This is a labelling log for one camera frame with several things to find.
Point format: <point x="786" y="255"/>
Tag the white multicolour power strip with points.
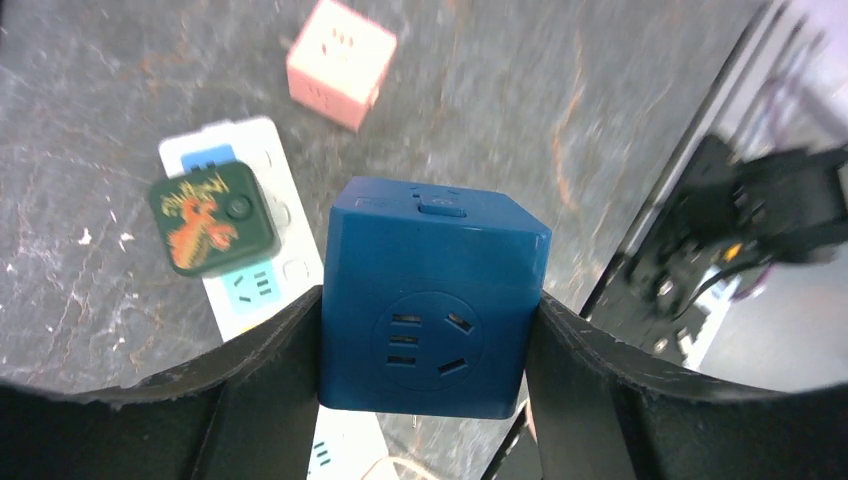
<point x="346" y="444"/>

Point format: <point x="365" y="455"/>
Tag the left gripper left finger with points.
<point x="244" y="410"/>

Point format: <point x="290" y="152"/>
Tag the blue cube socket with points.
<point x="428" y="300"/>

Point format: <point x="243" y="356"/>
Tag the dark green cube socket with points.
<point x="213" y="220"/>

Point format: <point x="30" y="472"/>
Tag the pink cube socket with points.
<point x="338" y="63"/>

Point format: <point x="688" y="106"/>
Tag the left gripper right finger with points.
<point x="606" y="410"/>

